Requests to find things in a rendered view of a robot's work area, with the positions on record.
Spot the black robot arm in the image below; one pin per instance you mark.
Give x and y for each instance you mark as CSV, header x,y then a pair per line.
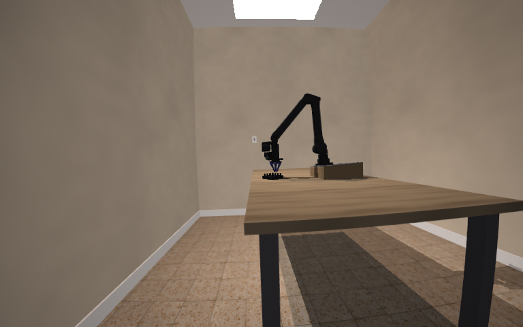
x,y
321,147

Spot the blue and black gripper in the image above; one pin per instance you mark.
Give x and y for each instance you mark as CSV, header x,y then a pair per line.
x,y
275,160

